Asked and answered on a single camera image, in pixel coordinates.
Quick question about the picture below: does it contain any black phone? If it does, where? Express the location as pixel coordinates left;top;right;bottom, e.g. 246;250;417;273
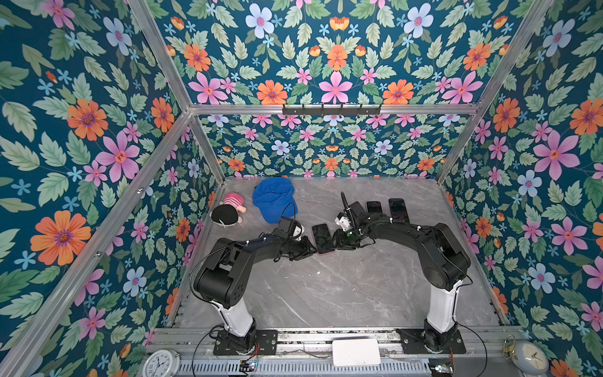
312;223;335;252
366;200;383;214
388;198;410;222

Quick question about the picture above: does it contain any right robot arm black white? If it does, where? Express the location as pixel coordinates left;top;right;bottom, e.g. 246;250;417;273
334;198;471;353

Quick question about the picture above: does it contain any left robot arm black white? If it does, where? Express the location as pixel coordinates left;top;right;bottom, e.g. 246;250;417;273
189;217;317;354

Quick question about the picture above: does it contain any blue baseball cap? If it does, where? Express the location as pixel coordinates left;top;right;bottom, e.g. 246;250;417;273
252;178;298;224

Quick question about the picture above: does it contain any plush doll pink hat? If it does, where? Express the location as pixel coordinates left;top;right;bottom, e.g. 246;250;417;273
210;193;247;227

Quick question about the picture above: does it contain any white round clock left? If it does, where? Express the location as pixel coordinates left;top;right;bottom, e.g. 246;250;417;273
142;349;181;377

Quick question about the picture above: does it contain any cream alarm clock right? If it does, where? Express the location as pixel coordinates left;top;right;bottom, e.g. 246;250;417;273
503;335;549;376

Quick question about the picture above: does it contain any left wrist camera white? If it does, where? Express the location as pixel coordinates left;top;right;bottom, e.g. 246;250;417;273
293;224;305;239

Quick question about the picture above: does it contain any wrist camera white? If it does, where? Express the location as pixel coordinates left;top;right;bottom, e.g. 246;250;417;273
293;224;305;239
334;212;353;232

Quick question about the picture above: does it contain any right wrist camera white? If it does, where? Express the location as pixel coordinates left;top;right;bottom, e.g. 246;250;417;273
334;212;353;232

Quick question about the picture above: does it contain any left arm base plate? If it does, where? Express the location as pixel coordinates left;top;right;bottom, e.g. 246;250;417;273
213;329;279;356

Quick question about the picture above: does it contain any white box on rail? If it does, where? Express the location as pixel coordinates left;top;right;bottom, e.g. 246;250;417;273
331;338;381;367

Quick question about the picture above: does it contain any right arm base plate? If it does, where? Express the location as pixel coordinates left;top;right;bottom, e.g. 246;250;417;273
395;327;466;354

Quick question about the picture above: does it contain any black hook bar on frame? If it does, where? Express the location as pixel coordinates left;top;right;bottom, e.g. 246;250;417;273
281;104;382;117

